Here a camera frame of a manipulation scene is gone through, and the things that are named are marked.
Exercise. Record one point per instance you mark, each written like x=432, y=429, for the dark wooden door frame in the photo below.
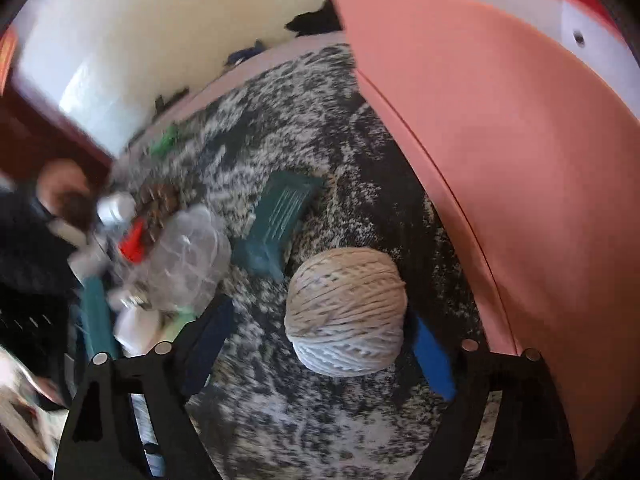
x=45, y=130

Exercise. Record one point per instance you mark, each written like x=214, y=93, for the person's left hand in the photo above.
x=62, y=182

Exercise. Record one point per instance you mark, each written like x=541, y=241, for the red bag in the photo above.
x=587, y=5

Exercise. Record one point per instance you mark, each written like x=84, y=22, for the red wall poster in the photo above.
x=7, y=60

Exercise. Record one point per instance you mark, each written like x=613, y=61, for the white pill bottle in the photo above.
x=116, y=208

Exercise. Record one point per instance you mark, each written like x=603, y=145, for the teal ribbed case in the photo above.
x=277, y=220

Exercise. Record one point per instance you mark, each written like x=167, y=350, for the clear plastic container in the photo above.
x=185, y=255

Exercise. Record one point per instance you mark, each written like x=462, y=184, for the green tape measure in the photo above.
x=165, y=142

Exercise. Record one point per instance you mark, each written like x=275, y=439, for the pink cardboard box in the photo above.
x=500, y=160

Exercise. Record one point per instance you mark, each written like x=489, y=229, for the blue small item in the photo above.
x=245, y=54

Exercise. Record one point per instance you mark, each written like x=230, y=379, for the beige twine ball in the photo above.
x=345, y=310

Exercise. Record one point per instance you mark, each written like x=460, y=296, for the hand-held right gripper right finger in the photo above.
x=432, y=360

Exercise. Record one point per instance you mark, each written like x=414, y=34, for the person's left forearm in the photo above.
x=30, y=250

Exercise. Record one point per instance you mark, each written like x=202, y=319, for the red plastic funnel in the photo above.
x=132, y=245

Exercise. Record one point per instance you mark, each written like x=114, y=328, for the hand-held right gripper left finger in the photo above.
x=207, y=345

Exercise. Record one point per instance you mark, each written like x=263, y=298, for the black clothing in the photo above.
x=317, y=20

